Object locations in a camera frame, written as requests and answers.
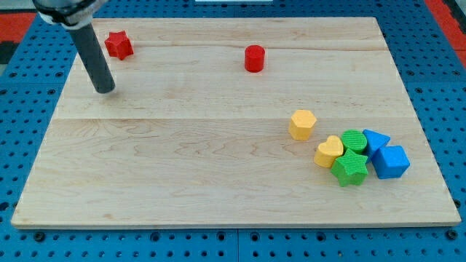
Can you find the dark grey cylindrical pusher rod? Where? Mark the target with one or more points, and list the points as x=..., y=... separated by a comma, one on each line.
x=91, y=54

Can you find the wooden board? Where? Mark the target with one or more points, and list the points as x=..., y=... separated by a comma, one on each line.
x=189, y=139

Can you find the red cylinder block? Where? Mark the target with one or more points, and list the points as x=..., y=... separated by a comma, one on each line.
x=254, y=58

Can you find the red star block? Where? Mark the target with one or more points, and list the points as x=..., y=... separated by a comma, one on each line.
x=119, y=45

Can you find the green star block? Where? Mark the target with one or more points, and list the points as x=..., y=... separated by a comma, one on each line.
x=350, y=168

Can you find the blue triangle block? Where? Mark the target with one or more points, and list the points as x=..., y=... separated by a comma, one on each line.
x=375, y=141

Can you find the yellow hexagon block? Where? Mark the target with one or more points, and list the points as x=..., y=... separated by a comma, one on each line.
x=302, y=124

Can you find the blue cube block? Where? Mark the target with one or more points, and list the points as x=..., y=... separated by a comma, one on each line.
x=390, y=162

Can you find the green cylinder block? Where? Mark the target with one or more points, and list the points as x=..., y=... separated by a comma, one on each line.
x=354, y=140

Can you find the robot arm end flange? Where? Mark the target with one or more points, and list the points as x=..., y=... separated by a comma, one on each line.
x=71, y=14

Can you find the yellow heart block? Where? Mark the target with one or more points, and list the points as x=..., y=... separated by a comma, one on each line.
x=327, y=152

